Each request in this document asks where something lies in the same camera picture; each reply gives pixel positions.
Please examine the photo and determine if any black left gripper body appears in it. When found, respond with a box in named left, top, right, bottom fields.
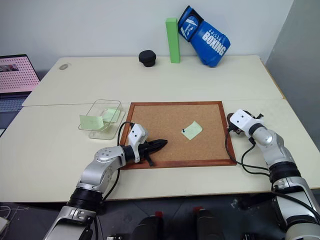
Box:
left=138, top=140, right=156, bottom=168

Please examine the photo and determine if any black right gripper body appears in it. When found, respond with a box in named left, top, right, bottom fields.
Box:
left=226, top=108, right=265, bottom=138

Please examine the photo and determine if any green sticky note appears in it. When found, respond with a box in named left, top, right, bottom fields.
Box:
left=100, top=107, right=121, bottom=124
left=79, top=114, right=105, bottom=131
left=181, top=120, right=204, bottom=141

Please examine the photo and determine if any clear plastic box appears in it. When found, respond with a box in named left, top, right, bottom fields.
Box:
left=77, top=99, right=123, bottom=131

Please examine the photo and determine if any wood-framed cork board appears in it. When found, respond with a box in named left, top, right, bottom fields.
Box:
left=119, top=100, right=238, bottom=171

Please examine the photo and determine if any black round cap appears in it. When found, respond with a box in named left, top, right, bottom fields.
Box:
left=138, top=49, right=157, bottom=68

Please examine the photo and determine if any blue boxing glove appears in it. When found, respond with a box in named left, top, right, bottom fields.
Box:
left=177, top=5, right=232, bottom=68

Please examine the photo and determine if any tall green block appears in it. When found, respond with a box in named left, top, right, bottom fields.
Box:
left=164, top=17, right=182, bottom=64

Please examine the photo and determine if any laptop with pink screen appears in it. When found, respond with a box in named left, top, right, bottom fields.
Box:
left=0, top=53, right=41, bottom=114

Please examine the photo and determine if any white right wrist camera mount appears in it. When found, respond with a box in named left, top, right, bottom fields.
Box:
left=229, top=108, right=265, bottom=137

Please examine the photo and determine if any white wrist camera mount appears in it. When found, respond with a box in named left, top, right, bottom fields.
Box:
left=128, top=122, right=150, bottom=164
left=229, top=108, right=265, bottom=137

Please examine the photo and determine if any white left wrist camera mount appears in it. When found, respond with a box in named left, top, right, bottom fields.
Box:
left=128, top=122, right=150, bottom=164

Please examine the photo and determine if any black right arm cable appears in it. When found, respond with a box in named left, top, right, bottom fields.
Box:
left=224, top=128, right=274, bottom=176

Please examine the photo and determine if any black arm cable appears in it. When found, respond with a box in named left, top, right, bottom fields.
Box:
left=224, top=128, right=274, bottom=176
left=101, top=121, right=136, bottom=201

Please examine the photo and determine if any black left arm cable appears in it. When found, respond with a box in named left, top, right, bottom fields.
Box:
left=101, top=121, right=136, bottom=201

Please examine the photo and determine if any white thin cable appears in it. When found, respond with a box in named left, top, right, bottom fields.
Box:
left=0, top=204, right=24, bottom=219

